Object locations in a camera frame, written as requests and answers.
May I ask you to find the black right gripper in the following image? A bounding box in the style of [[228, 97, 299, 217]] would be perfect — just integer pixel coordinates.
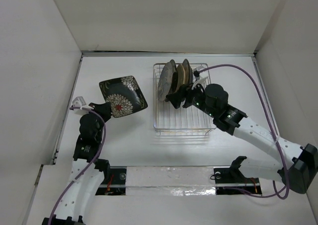
[[165, 79, 217, 118]]

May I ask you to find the cream plate black glossy rim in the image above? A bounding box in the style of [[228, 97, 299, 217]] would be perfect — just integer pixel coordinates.
[[169, 59, 178, 94]]

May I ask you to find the cream plate brown rim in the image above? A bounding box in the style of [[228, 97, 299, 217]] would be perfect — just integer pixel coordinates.
[[182, 59, 193, 84]]

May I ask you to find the beige leaf pattern plate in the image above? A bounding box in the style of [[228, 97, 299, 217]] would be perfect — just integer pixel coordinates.
[[175, 64, 187, 91]]

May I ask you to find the black floral square plate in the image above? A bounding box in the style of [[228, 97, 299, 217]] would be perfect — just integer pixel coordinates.
[[99, 75, 148, 118]]

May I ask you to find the grey reindeer round plate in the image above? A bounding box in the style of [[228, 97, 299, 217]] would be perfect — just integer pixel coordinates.
[[157, 60, 176, 102]]

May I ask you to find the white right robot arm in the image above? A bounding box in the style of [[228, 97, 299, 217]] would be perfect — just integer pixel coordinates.
[[166, 84, 318, 194]]

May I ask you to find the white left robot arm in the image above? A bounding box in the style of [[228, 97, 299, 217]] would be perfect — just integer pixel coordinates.
[[42, 102, 112, 225]]

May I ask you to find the steel wire dish rack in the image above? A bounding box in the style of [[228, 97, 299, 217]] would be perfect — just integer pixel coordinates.
[[153, 63, 216, 136]]

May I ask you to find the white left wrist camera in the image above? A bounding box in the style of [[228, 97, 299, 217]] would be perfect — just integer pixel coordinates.
[[70, 96, 93, 113]]

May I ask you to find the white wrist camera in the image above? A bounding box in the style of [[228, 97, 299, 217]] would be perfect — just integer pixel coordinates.
[[70, 96, 93, 113], [192, 66, 209, 89]]

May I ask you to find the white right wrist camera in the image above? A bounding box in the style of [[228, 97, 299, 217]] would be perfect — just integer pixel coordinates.
[[192, 66, 209, 89]]

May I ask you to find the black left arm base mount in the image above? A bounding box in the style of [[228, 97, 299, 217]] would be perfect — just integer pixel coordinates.
[[96, 167, 127, 196]]

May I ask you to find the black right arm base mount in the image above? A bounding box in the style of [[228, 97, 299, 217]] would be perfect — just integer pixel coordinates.
[[210, 156, 262, 195]]

